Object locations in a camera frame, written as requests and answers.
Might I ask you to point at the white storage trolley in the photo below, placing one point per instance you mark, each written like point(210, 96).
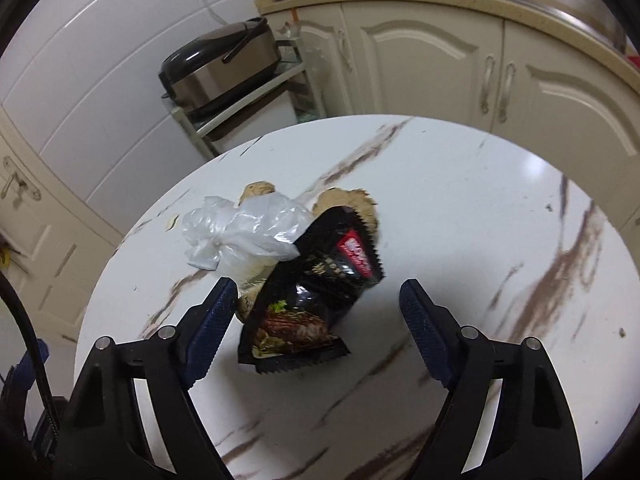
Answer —
point(200, 132)

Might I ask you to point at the black steel rice cooker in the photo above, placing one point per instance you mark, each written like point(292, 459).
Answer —
point(220, 70)

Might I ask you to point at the clear plastic bag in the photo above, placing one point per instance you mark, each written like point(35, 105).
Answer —
point(240, 232)

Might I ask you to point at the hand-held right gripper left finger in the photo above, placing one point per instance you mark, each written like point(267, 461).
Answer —
point(215, 325)

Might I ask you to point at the brown crumpled paper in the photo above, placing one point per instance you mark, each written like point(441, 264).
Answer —
point(257, 190)
point(355, 205)
point(247, 305)

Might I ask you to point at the cream panel door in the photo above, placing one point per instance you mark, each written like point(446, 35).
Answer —
point(30, 240)

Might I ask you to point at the steel sink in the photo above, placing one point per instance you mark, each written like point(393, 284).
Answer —
point(550, 2)

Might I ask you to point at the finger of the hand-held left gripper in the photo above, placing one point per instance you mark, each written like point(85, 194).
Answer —
point(22, 372)

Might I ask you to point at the black snack packet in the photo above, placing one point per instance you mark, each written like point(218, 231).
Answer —
point(310, 300)

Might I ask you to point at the cream kitchen cabinet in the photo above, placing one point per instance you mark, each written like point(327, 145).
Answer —
point(415, 60)

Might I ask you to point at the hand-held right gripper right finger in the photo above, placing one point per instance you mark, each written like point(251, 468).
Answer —
point(425, 330)

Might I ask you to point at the red basin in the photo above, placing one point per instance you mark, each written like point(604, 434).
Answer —
point(635, 62)

